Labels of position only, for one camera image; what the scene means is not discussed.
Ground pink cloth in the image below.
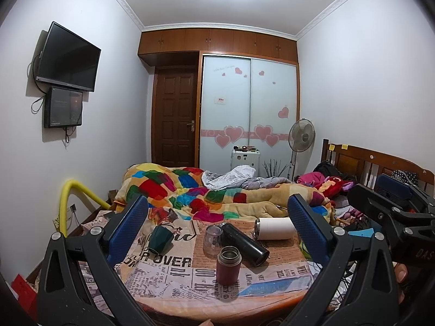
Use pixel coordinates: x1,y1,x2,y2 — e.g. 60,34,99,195
295,171,327,188

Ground clear glass cup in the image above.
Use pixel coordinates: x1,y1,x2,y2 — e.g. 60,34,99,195
203,225,224,256

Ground blue paper sheet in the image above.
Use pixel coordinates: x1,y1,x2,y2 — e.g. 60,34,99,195
347,228,376,240

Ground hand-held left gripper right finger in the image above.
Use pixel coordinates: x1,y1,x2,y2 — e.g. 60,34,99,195
282,193,402,326

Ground yellow padded tube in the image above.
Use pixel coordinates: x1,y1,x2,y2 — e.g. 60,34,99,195
58,179,112,236

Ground red-brown thermos bottle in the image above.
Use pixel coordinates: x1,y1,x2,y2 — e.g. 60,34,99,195
217,246,243,286

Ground wooden overhead cabinets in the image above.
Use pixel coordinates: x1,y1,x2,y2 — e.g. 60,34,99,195
137,27,300,67

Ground red plush toy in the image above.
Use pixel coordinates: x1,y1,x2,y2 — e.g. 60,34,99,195
318,175,357,199

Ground white thermos bottle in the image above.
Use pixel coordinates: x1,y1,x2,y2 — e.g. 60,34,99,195
254,217,298,241

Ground colourful patchwork blanket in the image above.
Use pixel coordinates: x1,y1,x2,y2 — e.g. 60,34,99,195
114,163,337,226

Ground dark dried twigs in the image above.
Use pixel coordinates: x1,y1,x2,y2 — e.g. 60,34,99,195
261,158,289,180

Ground wall-mounted black television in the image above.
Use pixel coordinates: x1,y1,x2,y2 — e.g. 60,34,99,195
34,21,102,93

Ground newspaper print cloth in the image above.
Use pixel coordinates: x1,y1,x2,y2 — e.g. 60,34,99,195
76,207,340,316

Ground grey crumpled sheet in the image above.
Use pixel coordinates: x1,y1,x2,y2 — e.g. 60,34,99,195
201,165,293,191

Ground person's right hand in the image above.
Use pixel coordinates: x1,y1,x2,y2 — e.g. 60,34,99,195
393,261,409,305

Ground brown wooden door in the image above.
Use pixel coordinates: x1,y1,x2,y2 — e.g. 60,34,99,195
152,66,200,168

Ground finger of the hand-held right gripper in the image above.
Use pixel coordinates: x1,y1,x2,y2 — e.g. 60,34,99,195
373,173,435,213
347,183,420,233

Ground dark green cup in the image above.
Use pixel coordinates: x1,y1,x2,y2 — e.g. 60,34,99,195
147,225,175,256

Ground black polka dot bag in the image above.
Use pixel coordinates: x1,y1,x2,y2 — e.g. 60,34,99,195
391,170,418,186

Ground black thermos bottle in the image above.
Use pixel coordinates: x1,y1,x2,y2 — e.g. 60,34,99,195
221,223,270,267

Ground frosted sliding wardrobe with hearts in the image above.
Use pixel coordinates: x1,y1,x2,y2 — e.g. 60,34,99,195
199,52,300,180

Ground red box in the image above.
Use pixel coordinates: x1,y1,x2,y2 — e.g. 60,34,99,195
10,273,39,308

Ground standing electric fan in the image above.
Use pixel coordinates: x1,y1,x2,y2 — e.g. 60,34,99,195
287,119,316,181

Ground small black wall monitor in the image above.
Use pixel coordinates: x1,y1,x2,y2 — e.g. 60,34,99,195
43,86,83,129

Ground wooden headboard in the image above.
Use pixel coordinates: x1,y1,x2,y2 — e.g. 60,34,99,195
321,139,435,194

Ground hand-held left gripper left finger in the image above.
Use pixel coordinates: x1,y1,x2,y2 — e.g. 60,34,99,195
37,195,150,326

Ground black wall cable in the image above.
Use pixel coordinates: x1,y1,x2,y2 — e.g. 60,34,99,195
30,93,48,114

